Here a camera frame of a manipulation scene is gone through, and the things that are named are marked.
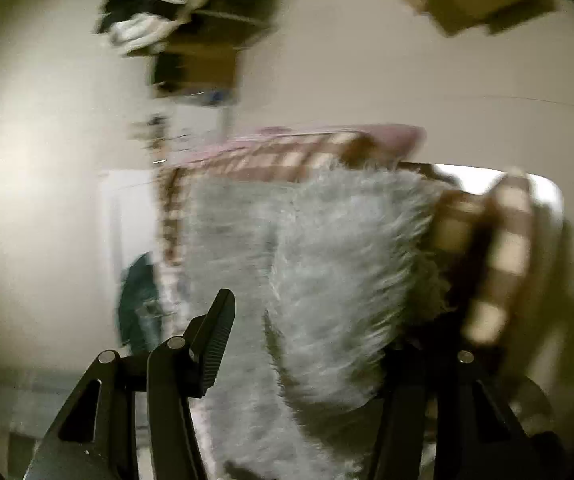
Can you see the brown wooden cabinet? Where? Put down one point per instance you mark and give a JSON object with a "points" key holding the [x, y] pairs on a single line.
{"points": [[202, 55]]}

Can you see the grey fluffy towel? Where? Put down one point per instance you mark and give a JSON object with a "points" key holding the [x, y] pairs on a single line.
{"points": [[317, 270]]}

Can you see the dark green cloth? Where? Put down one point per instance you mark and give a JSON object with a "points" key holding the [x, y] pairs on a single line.
{"points": [[139, 305]]}

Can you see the brown checkered blanket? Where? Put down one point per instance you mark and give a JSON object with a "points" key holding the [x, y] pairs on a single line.
{"points": [[497, 245]]}

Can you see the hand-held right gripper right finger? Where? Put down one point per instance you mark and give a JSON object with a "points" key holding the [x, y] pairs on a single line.
{"points": [[459, 385]]}

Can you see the pile of dark clothes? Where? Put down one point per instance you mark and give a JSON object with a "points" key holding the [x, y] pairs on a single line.
{"points": [[152, 5]]}

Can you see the pink cloth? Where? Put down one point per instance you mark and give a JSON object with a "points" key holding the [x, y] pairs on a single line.
{"points": [[397, 136]]}

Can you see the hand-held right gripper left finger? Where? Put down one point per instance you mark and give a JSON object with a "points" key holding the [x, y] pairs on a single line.
{"points": [[215, 340]]}

